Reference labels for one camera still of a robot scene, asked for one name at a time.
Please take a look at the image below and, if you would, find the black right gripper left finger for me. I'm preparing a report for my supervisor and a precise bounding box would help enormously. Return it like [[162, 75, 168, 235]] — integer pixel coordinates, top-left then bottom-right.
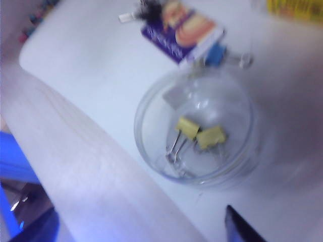
[[15, 208, 61, 242]]

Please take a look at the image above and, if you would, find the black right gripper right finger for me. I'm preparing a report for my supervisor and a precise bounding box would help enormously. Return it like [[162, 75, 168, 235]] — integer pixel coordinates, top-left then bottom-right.
[[224, 204, 268, 242]]

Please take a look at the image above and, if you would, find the round transparent plastic box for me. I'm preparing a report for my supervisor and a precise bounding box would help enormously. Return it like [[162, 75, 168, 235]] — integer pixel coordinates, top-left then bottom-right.
[[133, 70, 260, 189]]

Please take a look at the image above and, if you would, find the yellow binder clip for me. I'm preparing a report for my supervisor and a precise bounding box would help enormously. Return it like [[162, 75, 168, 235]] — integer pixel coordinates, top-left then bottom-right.
[[165, 116, 202, 162], [195, 126, 228, 158]]

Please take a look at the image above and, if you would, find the white desk riser board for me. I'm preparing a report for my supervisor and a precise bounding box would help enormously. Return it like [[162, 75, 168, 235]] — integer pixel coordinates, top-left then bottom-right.
[[19, 0, 323, 242]]

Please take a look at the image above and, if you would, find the blue binder clip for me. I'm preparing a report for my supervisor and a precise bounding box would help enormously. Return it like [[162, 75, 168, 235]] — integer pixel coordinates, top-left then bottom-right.
[[205, 42, 253, 69]]

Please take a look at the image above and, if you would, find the blue robot base frame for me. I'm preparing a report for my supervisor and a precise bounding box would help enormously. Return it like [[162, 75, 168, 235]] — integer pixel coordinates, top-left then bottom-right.
[[0, 130, 42, 236]]

